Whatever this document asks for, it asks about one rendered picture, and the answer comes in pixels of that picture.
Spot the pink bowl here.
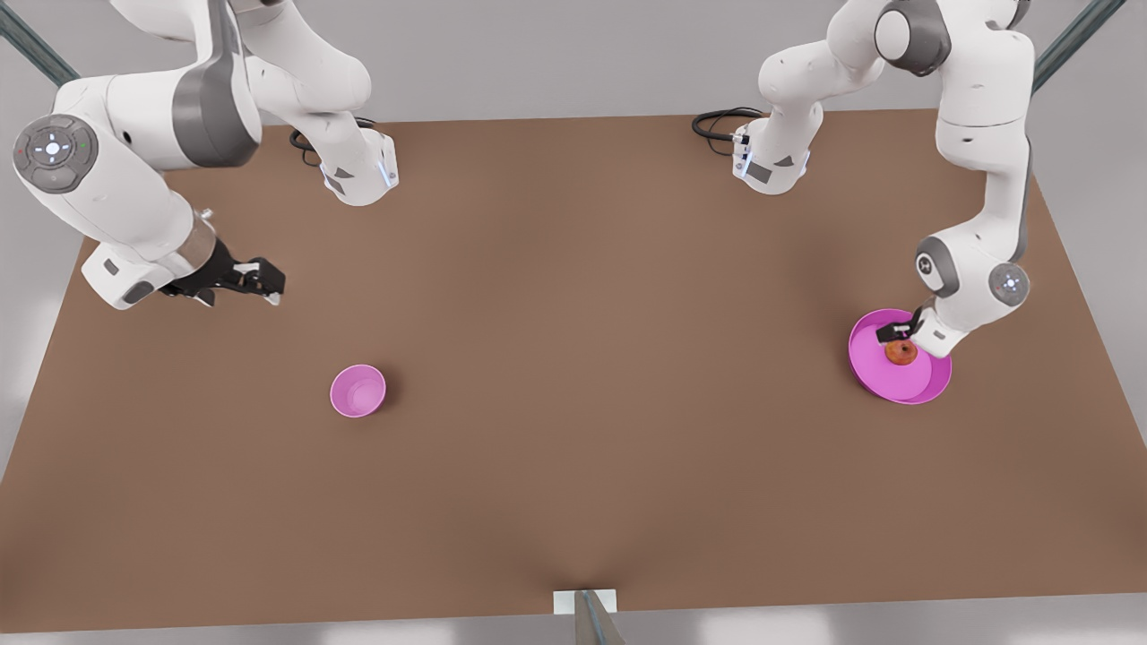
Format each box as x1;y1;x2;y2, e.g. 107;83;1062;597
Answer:
330;364;387;419

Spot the pink plate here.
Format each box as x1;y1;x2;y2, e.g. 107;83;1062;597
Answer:
849;308;953;406

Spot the black cable loop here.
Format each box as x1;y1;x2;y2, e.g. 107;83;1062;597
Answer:
289;116;379;168
692;107;764;158

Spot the silver frame post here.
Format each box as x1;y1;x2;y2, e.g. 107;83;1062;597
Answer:
1031;0;1128;94
573;589;626;645
0;11;82;88

